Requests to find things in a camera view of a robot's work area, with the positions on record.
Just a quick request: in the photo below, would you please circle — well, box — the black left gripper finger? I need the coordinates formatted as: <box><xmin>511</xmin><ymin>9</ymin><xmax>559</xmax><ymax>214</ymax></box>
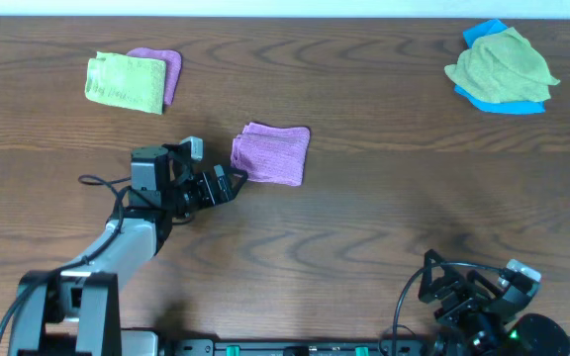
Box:
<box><xmin>223</xmin><ymin>166</ymin><xmax>248</xmax><ymax>201</ymax></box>
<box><xmin>163</xmin><ymin>142</ymin><xmax>194</xmax><ymax>186</ymax></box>

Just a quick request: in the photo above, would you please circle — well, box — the purple microfiber cloth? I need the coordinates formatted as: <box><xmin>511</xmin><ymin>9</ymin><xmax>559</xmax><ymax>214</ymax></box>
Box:
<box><xmin>231</xmin><ymin>123</ymin><xmax>311</xmax><ymax>187</ymax></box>

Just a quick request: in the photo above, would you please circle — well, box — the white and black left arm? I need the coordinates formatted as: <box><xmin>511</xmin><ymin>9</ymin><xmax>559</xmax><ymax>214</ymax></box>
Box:
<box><xmin>0</xmin><ymin>136</ymin><xmax>247</xmax><ymax>355</ymax></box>

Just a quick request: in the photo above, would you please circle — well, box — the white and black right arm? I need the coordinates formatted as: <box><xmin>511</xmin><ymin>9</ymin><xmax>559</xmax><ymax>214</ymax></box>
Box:
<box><xmin>418</xmin><ymin>250</ymin><xmax>570</xmax><ymax>356</ymax></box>

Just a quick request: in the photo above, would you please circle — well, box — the folded green cloth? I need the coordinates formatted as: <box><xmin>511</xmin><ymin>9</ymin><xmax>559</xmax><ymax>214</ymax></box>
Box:
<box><xmin>84</xmin><ymin>51</ymin><xmax>166</xmax><ymax>115</ymax></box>

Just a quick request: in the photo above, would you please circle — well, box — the folded purple cloth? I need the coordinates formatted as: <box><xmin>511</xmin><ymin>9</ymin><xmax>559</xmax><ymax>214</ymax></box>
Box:
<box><xmin>127</xmin><ymin>47</ymin><xmax>182</xmax><ymax>106</ymax></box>

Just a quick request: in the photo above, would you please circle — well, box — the crumpled green cloth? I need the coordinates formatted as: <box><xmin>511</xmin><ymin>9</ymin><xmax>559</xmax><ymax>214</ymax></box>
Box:
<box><xmin>444</xmin><ymin>28</ymin><xmax>560</xmax><ymax>104</ymax></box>

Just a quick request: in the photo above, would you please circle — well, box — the blue cloth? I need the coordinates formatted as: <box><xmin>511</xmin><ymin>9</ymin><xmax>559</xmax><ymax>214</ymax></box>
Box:
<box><xmin>454</xmin><ymin>19</ymin><xmax>545</xmax><ymax>115</ymax></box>

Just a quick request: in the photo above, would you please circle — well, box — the black right camera cable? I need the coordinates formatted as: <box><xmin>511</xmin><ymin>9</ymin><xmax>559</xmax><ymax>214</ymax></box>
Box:
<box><xmin>377</xmin><ymin>261</ymin><xmax>507</xmax><ymax>356</ymax></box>

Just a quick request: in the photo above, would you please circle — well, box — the black camera cable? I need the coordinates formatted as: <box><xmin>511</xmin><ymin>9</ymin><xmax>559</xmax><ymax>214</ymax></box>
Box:
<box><xmin>0</xmin><ymin>173</ymin><xmax>133</xmax><ymax>356</ymax></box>
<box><xmin>377</xmin><ymin>261</ymin><xmax>507</xmax><ymax>356</ymax></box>

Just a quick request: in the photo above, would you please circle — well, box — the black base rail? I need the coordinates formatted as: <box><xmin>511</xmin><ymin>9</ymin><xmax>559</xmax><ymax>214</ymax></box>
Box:
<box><xmin>116</xmin><ymin>337</ymin><xmax>439</xmax><ymax>356</ymax></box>

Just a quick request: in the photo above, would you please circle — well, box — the black left camera cable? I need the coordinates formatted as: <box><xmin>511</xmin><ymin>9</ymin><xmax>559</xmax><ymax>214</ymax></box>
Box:
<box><xmin>0</xmin><ymin>173</ymin><xmax>133</xmax><ymax>356</ymax></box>

